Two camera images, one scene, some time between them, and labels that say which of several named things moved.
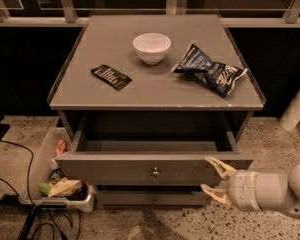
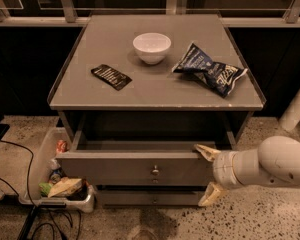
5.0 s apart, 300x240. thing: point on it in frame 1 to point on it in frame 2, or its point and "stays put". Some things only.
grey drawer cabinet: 145,99 stays put
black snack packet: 111,77 stays put
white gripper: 244,187 to 223,168
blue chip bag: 220,77 stays put
